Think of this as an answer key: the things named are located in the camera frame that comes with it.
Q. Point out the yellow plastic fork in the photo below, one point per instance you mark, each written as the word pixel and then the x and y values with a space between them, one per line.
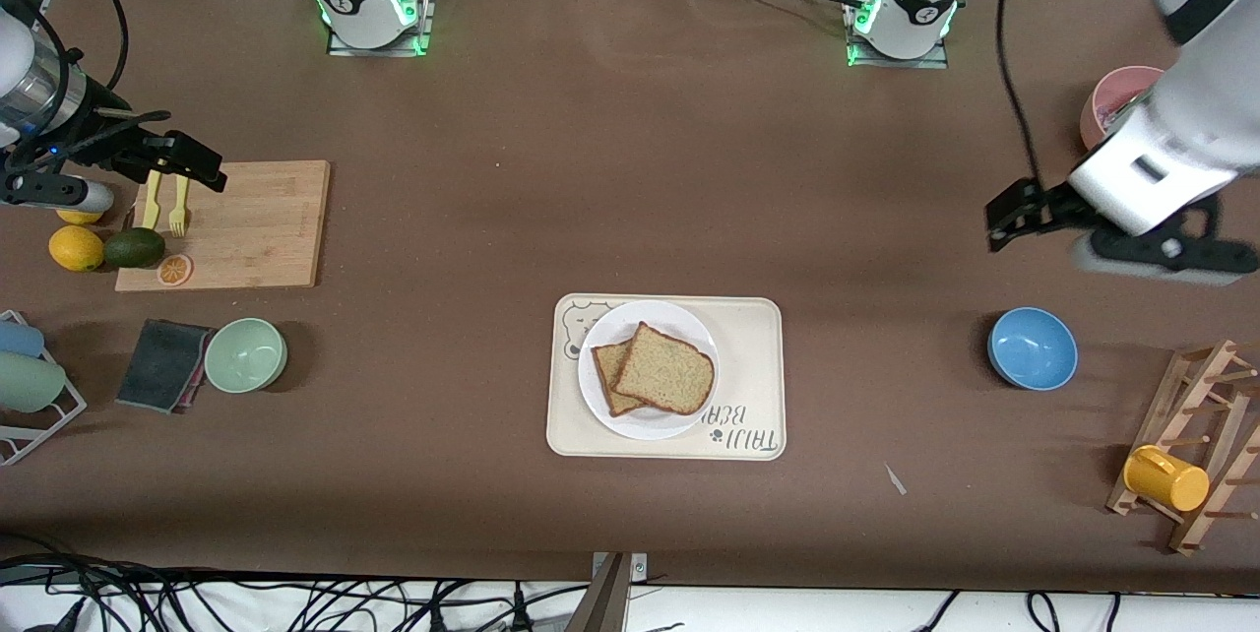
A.
pixel 179 214

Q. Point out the small white paper scrap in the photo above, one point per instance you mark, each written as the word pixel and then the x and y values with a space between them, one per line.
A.
pixel 896 480

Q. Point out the dark grey sponge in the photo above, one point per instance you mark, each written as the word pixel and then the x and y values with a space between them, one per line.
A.
pixel 162 364

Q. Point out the blue bowl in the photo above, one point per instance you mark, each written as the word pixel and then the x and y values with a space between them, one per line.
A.
pixel 1032 348

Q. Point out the pale green bowl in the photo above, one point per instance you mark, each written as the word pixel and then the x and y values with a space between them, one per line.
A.
pixel 246 354

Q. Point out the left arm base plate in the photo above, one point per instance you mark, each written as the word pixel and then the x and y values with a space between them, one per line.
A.
pixel 901 62

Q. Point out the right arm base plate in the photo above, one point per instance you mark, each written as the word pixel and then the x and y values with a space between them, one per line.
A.
pixel 425 12

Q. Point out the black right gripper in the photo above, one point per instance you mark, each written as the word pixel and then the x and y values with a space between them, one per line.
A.
pixel 106 141

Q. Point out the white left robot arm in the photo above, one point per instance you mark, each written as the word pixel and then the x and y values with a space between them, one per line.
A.
pixel 1201 120

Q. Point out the bread slice under egg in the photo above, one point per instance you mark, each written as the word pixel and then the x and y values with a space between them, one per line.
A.
pixel 608 376

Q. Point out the light blue cup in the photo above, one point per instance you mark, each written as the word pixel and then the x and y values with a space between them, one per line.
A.
pixel 20 339

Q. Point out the toy orange slice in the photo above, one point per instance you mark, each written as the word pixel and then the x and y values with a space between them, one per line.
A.
pixel 174 270

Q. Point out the wooden cutting board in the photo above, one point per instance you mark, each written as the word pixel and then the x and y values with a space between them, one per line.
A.
pixel 256 219

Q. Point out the yellow lemon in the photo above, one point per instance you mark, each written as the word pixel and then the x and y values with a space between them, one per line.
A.
pixel 79 217
pixel 76 248

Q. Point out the plain brown bread slice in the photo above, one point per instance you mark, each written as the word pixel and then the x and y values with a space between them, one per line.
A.
pixel 664 368

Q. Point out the pale green cup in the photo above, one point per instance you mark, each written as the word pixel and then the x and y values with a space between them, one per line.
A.
pixel 30 382

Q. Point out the white round plate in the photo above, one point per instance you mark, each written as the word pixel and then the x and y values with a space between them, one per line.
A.
pixel 660 425

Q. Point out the wooden mug rack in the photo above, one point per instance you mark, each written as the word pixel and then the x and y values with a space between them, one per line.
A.
pixel 1221 435

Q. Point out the dark green avocado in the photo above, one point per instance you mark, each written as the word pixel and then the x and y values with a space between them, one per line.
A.
pixel 134 248

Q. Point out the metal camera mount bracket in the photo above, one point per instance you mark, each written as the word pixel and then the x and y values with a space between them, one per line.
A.
pixel 612 593

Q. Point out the pink bowl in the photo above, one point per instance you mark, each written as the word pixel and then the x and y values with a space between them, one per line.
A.
pixel 1102 105

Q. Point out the yellow plastic knife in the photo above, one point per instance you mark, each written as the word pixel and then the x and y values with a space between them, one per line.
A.
pixel 151 209

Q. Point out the yellow mug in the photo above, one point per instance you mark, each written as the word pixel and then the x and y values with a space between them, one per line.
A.
pixel 1166 480

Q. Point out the cream bear print tray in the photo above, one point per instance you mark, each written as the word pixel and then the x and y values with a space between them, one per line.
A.
pixel 758 366

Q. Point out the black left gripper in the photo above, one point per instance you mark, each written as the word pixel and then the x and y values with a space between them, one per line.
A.
pixel 1055 202

